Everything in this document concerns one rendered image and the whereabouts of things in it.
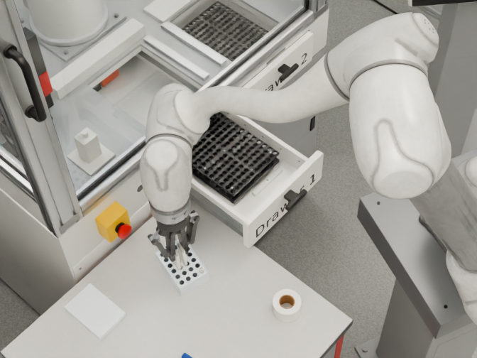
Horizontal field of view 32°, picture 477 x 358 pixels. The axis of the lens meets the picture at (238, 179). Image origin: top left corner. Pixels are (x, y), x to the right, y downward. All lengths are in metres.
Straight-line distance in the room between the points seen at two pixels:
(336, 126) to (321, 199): 0.36
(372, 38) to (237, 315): 0.88
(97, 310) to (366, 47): 1.00
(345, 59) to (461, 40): 1.34
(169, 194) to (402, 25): 0.61
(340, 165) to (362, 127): 1.93
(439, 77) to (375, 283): 0.75
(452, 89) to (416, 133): 1.63
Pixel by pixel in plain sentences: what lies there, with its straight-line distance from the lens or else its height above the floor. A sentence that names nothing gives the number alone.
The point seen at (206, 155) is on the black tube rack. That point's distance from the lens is 2.16.
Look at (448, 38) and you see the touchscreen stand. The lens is 2.74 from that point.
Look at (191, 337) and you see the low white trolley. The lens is 2.02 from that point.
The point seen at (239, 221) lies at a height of 0.88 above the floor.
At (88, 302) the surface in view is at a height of 0.78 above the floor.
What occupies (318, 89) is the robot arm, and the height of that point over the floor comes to 1.49.
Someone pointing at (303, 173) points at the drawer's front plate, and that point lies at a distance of 2.06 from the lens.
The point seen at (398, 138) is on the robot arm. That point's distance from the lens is 1.28.
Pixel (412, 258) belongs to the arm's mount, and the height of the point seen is 0.84.
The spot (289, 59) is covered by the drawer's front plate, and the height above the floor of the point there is 0.91.
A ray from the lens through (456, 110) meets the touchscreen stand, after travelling 3.01.
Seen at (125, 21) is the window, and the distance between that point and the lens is 1.76.
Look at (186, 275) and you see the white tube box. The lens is 2.06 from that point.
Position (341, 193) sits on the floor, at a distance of 3.16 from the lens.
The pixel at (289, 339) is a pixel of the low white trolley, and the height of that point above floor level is 0.76.
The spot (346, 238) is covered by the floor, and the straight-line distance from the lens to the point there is 3.05.
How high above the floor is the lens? 2.59
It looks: 54 degrees down
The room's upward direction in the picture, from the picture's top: 2 degrees counter-clockwise
